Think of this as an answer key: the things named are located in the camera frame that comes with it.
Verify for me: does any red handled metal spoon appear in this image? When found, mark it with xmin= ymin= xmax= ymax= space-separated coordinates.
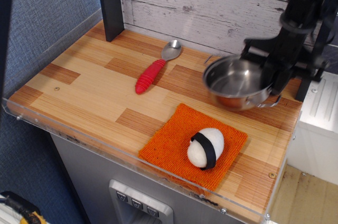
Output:
xmin=135 ymin=40 xmax=182 ymax=95

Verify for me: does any clear acrylic table guard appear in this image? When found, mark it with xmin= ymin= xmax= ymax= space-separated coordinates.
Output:
xmin=7 ymin=22 xmax=302 ymax=223

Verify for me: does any silver steel pot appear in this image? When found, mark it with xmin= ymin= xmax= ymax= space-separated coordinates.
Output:
xmin=202 ymin=55 xmax=281 ymax=111

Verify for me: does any white plush sushi black band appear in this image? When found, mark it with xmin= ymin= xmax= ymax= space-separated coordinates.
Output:
xmin=187 ymin=128 xmax=224 ymax=171

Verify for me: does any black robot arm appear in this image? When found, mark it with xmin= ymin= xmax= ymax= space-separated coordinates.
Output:
xmin=241 ymin=0 xmax=337 ymax=95

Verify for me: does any silver dispenser button panel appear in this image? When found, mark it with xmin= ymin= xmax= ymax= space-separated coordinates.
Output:
xmin=109 ymin=179 xmax=174 ymax=223

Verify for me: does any black right upright post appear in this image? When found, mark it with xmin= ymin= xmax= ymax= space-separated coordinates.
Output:
xmin=295 ymin=15 xmax=337 ymax=101

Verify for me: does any orange knitted rag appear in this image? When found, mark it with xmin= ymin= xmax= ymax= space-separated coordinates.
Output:
xmin=139 ymin=104 xmax=248 ymax=191

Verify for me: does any grey toy fridge cabinet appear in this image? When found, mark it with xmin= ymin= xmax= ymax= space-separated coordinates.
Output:
xmin=51 ymin=135 xmax=246 ymax=223

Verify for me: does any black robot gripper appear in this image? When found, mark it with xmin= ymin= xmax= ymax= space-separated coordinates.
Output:
xmin=239 ymin=23 xmax=331 ymax=96

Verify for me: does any yellow black object bottom left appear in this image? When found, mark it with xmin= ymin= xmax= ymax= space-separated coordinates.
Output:
xmin=1 ymin=191 xmax=48 ymax=223

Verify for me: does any white side counter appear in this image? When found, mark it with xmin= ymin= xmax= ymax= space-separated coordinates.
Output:
xmin=287 ymin=72 xmax=337 ymax=184

